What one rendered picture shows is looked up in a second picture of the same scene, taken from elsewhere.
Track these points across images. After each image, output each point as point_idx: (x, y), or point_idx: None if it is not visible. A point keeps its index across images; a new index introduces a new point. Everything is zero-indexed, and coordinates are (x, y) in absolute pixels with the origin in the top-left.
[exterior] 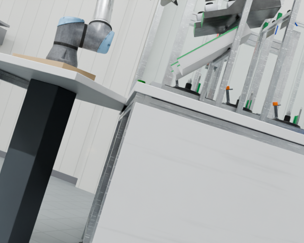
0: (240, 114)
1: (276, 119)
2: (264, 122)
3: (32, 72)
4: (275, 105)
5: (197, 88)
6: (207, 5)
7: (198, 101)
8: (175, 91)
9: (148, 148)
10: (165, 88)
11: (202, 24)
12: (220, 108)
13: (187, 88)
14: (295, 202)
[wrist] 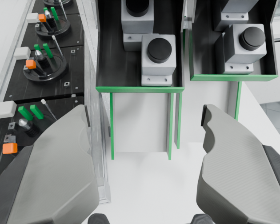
0: (258, 104)
1: (60, 34)
2: (248, 88)
3: None
4: (46, 19)
5: (55, 115)
6: (265, 47)
7: (279, 134)
8: (102, 153)
9: None
10: (103, 171)
11: (226, 81)
12: (267, 117)
13: (37, 130)
14: None
